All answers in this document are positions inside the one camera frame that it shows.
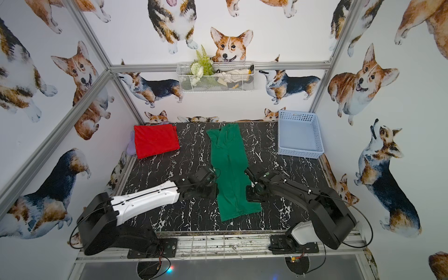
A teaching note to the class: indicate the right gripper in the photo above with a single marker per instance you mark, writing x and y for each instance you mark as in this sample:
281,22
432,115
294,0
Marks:
249,197

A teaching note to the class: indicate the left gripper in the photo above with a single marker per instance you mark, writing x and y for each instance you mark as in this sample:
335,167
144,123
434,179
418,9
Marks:
212,184

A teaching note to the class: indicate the green t-shirt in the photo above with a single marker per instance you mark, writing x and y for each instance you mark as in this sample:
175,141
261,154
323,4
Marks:
228,156

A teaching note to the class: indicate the light blue plastic basket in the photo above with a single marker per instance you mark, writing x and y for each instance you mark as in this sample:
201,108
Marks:
299,134

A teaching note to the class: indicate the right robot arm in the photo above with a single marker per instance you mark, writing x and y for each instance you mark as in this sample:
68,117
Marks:
330,220

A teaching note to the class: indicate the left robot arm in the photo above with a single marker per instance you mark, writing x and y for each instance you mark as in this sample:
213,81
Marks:
102,225

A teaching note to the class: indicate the folded red t-shirt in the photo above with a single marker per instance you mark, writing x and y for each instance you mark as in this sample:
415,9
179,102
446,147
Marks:
155,140

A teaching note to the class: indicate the folded lilac t-shirt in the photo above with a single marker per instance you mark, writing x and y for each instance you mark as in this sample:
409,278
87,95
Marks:
131,148

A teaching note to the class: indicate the cream cloth items in basket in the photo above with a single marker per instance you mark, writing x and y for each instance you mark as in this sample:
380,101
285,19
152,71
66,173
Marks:
235,78

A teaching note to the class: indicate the green fern plant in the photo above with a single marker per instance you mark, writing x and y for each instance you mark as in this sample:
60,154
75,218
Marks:
201,67

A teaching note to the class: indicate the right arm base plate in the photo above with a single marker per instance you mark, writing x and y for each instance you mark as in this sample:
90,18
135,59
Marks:
283,244

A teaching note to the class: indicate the aluminium front rail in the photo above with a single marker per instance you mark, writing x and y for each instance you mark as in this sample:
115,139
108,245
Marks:
199,247

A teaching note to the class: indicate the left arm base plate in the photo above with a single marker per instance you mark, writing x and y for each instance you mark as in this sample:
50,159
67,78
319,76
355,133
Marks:
166,247

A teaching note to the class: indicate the white wire wall basket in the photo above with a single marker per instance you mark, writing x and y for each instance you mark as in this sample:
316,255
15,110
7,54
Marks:
207,83

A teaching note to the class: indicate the aluminium frame back bar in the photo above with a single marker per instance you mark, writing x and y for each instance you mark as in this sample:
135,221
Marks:
272,65

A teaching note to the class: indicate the aluminium frame bar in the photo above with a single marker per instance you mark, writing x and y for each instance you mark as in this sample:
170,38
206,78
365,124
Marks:
24,176
272,65

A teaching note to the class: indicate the aluminium frame left bar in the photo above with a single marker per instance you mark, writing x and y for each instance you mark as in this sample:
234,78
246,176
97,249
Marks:
24,176

